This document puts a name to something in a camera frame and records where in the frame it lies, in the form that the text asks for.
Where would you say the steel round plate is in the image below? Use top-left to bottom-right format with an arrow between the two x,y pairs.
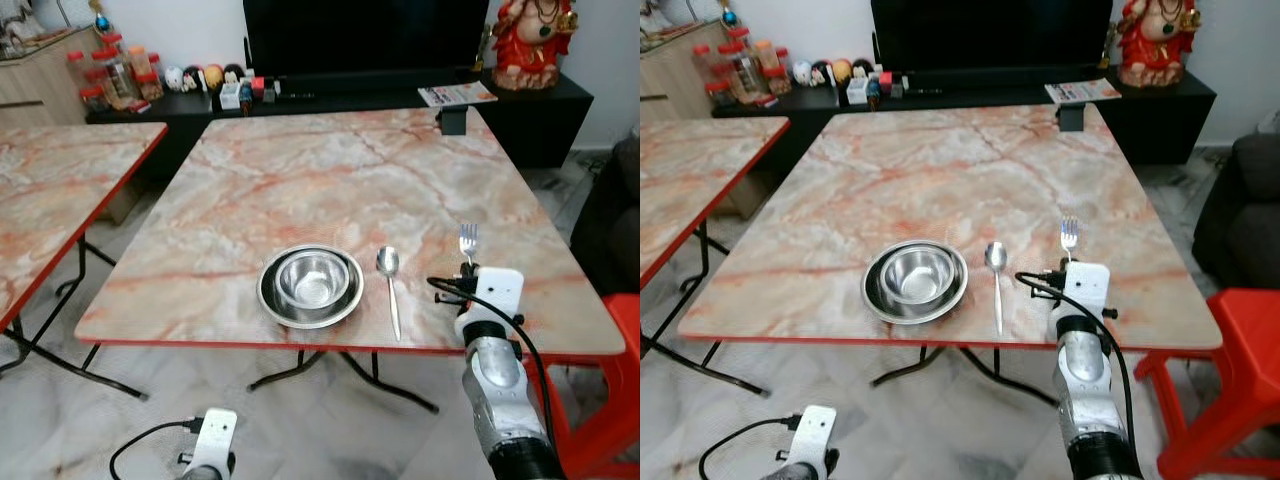
862,240 -> 969,325
257,244 -> 365,330

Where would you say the steel bowl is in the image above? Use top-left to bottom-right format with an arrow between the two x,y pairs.
881,246 -> 959,305
275,251 -> 353,310

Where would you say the light wooden drawer cabinet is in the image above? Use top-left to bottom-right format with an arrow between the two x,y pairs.
0,28 -> 103,127
640,20 -> 731,126

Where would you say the printed magazine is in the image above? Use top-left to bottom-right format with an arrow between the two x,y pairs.
1045,79 -> 1123,105
418,83 -> 499,108

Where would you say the silver metal spoon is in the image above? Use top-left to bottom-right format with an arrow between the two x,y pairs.
985,241 -> 1009,337
376,246 -> 403,342

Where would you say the dark grey sofa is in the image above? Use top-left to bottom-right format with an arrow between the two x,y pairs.
570,135 -> 641,297
1192,132 -> 1280,292

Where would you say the large red lid jar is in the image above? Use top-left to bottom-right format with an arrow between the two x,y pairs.
721,41 -> 762,97
94,47 -> 137,102

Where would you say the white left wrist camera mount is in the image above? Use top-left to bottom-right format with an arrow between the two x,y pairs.
789,405 -> 838,480
190,408 -> 239,480

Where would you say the marble top folding table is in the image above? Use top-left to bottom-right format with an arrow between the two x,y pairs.
678,102 -> 1223,409
640,116 -> 791,399
0,122 -> 169,401
75,105 -> 627,414

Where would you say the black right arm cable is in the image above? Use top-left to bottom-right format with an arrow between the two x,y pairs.
1015,271 -> 1137,453
427,277 -> 557,453

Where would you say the red plastic stool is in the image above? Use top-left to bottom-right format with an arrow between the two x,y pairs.
1134,288 -> 1280,480
545,293 -> 641,480

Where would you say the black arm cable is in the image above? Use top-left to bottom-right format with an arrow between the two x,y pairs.
108,420 -> 206,480
427,277 -> 557,453
1015,271 -> 1137,453
698,416 -> 803,480

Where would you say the black flat television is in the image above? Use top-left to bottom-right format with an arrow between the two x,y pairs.
243,0 -> 492,77
870,0 -> 1114,72

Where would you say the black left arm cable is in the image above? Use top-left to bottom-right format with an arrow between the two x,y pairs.
698,416 -> 803,480
108,420 -> 206,480

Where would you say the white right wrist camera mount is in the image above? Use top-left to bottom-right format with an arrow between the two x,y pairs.
1058,263 -> 1112,322
468,267 -> 523,327

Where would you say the black television console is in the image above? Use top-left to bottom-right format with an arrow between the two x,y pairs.
712,66 -> 1219,167
85,70 -> 595,183

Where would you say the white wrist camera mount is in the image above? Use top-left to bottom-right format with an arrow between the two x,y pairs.
190,408 -> 239,480
468,267 -> 523,327
789,405 -> 838,480
1058,263 -> 1112,322

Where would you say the red seated statue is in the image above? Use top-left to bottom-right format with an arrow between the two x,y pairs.
1114,0 -> 1199,89
489,0 -> 580,92

